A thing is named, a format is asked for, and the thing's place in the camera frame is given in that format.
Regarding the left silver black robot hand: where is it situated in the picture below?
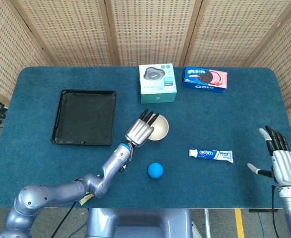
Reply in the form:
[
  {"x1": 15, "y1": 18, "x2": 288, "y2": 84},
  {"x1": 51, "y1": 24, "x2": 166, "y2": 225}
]
[{"x1": 125, "y1": 108, "x2": 161, "y2": 148}]

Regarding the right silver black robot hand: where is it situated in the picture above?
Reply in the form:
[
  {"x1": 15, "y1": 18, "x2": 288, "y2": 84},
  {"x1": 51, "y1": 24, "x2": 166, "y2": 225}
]
[{"x1": 246, "y1": 125, "x2": 291, "y2": 187}]

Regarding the white bowl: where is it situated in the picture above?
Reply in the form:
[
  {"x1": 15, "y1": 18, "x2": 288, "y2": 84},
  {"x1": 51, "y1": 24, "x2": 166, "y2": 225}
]
[{"x1": 147, "y1": 114, "x2": 170, "y2": 142}]

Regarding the black plastic tray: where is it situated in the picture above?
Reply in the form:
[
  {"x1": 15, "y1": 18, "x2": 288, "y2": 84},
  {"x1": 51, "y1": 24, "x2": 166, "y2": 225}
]
[{"x1": 51, "y1": 89, "x2": 117, "y2": 147}]

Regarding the blue ball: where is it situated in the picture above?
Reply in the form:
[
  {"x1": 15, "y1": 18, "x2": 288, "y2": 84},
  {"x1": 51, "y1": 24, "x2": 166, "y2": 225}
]
[{"x1": 147, "y1": 162, "x2": 165, "y2": 179}]

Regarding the teal white speaker box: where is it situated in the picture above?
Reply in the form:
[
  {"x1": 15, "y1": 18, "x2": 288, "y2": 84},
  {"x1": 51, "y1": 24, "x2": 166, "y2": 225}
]
[{"x1": 138, "y1": 63, "x2": 178, "y2": 105}]

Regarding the blue felt table cover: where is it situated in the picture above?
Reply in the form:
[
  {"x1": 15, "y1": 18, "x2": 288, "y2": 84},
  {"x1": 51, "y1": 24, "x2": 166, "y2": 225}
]
[{"x1": 0, "y1": 65, "x2": 291, "y2": 209}]

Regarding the blue white toothpaste tube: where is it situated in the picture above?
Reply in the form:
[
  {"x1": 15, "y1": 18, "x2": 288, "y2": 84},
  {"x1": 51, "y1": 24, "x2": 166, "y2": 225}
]
[{"x1": 188, "y1": 148, "x2": 234, "y2": 164}]

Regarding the blue Oreo cookie box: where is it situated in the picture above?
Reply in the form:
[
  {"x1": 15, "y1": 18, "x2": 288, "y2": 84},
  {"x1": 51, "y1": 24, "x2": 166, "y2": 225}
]
[{"x1": 182, "y1": 65, "x2": 229, "y2": 95}]

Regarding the yellow-green snack packet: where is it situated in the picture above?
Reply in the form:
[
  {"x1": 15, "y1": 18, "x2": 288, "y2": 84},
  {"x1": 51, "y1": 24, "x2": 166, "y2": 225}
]
[{"x1": 78, "y1": 173, "x2": 102, "y2": 206}]

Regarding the grey-blue robot torso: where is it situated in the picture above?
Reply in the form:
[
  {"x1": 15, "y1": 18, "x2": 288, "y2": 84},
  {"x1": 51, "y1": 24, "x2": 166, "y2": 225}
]
[{"x1": 85, "y1": 208, "x2": 194, "y2": 238}]

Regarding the white table leg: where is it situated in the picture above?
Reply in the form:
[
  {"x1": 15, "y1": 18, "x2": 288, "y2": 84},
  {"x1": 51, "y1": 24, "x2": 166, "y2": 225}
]
[{"x1": 204, "y1": 208, "x2": 212, "y2": 238}]

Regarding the woven bamboo folding screen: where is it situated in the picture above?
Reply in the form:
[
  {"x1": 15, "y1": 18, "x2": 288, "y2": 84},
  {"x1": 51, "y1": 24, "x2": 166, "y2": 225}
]
[{"x1": 0, "y1": 0, "x2": 291, "y2": 159}]

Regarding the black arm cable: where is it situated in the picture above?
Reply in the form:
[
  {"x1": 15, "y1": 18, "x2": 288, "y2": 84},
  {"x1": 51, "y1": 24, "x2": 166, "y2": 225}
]
[
  {"x1": 50, "y1": 201, "x2": 77, "y2": 238},
  {"x1": 270, "y1": 184, "x2": 282, "y2": 238}
]

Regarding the blue floor cable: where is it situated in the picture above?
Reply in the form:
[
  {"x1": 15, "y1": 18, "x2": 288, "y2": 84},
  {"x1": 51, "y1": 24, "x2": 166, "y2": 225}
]
[{"x1": 256, "y1": 212, "x2": 265, "y2": 238}]

